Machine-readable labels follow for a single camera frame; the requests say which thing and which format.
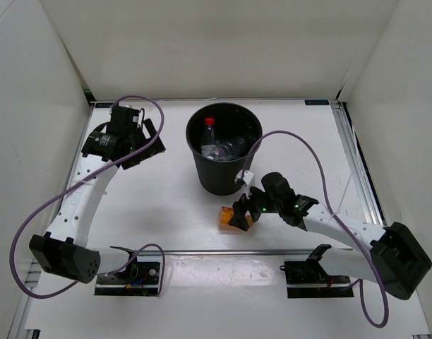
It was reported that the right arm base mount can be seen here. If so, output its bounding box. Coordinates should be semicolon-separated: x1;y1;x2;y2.
279;244;354;299

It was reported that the clear unlabeled plastic bottle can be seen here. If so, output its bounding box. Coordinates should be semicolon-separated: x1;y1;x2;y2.
220;136;248;158

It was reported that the black plastic bin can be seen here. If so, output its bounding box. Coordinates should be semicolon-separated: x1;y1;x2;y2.
186;102;263;196

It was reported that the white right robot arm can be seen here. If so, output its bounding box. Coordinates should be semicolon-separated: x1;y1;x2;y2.
228;187;432;300

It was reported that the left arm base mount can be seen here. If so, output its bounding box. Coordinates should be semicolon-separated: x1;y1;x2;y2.
94;244;166;297

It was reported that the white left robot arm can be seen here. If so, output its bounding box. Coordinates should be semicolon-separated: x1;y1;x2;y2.
29;119;165;284

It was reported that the blue orange label bottle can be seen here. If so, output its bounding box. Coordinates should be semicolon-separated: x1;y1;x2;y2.
206;144;234;162

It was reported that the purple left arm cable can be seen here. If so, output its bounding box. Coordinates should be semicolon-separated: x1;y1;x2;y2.
9;95;166;301

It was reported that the orange juice bottle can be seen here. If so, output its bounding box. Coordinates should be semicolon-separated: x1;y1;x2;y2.
218;206;243;234

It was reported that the red label water bottle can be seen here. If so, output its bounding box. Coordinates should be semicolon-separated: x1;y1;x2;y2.
200;117;217;157

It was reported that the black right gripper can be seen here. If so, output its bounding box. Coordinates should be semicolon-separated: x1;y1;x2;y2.
228;181;282;232

